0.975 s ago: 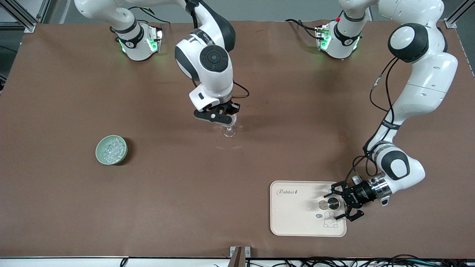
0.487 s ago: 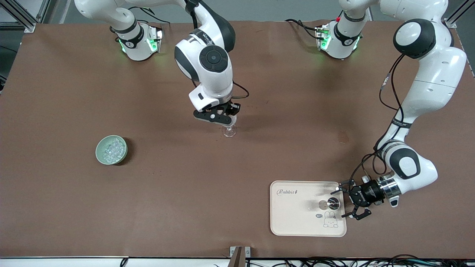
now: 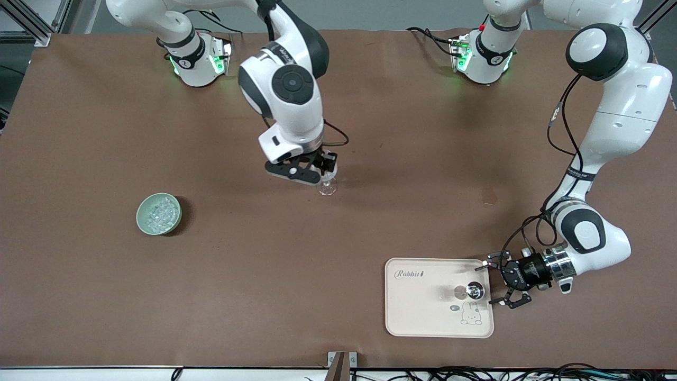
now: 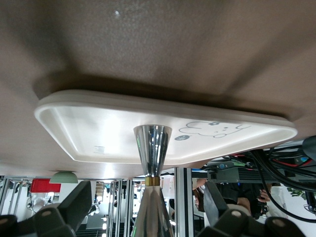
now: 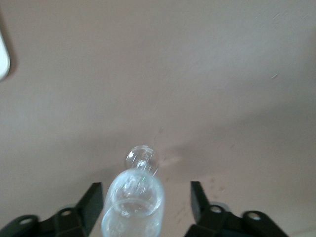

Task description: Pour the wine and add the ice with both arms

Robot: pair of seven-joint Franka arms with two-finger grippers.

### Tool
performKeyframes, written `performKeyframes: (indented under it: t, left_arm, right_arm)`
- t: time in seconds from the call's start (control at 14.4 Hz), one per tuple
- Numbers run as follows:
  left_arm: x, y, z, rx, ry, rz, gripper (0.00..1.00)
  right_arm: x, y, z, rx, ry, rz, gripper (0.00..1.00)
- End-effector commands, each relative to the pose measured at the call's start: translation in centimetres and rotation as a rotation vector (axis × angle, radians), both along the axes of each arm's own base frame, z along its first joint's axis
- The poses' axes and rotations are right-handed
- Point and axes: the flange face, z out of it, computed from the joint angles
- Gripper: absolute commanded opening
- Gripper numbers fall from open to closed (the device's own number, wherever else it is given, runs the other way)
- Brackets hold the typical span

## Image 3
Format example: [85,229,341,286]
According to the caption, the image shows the clear stemmed wine glass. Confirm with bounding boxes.
[316,164,339,196]

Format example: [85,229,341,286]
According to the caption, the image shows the pile of clear ice cubes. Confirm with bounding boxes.
[145,197,178,232]

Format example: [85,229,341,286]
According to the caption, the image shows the white rabbit print tray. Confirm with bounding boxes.
[385,258,495,339]

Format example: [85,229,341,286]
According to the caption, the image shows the brown table cover sheet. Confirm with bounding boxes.
[0,29,677,369]

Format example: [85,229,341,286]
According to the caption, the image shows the pale green ceramic bowl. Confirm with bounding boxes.
[136,193,183,237]

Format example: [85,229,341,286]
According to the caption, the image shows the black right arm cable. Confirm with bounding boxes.
[262,114,350,159]

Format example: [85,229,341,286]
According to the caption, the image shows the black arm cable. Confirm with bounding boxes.
[500,74,585,265]
[262,114,350,159]

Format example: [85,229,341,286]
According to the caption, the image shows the tangle of dark cables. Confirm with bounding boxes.
[349,364,677,381]

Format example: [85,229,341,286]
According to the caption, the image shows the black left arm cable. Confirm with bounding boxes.
[500,74,585,265]

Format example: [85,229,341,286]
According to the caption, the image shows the black left base cable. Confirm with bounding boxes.
[406,26,456,58]

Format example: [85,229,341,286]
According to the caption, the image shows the black base cable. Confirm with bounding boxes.
[406,26,456,58]
[180,8,244,40]

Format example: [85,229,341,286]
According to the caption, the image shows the black right base cable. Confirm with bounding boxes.
[180,8,244,40]

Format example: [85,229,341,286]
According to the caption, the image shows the grey metal bracket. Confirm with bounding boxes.
[327,351,358,369]

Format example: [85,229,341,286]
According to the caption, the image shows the dark camera mount pole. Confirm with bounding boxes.
[329,352,351,381]

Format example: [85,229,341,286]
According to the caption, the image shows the grey aluminium frame strut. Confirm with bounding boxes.
[637,0,668,33]
[10,0,53,47]

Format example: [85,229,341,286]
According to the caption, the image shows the white table edge rail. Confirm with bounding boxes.
[0,366,677,381]

